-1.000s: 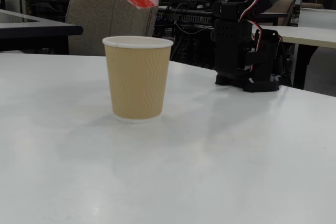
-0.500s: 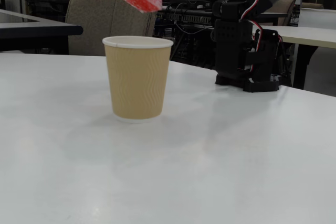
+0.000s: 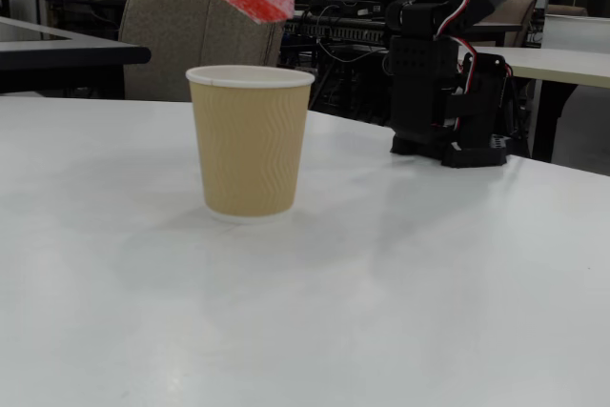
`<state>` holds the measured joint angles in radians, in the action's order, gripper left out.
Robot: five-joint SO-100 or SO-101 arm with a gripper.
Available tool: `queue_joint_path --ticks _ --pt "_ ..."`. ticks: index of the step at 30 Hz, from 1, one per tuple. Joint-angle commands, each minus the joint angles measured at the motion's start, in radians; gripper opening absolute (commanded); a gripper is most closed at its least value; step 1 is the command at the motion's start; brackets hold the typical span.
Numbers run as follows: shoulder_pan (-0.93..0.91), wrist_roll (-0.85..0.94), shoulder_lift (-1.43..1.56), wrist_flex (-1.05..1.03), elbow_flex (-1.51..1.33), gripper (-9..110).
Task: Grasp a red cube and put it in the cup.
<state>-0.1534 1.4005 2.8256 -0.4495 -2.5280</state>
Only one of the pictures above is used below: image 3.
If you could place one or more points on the black equipment rack strip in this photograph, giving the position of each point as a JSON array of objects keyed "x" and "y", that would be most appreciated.
[{"x": 333, "y": 33}]

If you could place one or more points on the wide beige fabric chair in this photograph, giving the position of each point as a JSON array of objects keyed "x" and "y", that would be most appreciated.
[{"x": 167, "y": 30}]

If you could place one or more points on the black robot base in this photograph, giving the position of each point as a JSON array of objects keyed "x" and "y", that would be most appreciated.
[{"x": 481, "y": 107}]

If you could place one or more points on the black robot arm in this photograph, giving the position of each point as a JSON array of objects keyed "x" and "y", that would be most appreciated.
[{"x": 419, "y": 83}]

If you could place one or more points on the white table beige edge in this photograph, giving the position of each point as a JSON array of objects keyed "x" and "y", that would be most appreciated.
[{"x": 562, "y": 66}]

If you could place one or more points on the dark-edged grey table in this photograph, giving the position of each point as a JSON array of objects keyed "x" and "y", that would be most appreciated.
[{"x": 71, "y": 52}]

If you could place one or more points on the plain white table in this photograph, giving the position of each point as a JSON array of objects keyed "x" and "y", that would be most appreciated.
[{"x": 576, "y": 30}]

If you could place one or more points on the low tan chair back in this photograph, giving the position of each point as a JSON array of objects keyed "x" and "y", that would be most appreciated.
[{"x": 567, "y": 10}]

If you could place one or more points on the tan ripple paper cup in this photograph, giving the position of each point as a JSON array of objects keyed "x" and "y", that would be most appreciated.
[{"x": 250, "y": 149}]

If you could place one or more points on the tan chair with curved back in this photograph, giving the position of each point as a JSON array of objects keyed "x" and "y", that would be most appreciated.
[{"x": 517, "y": 16}]

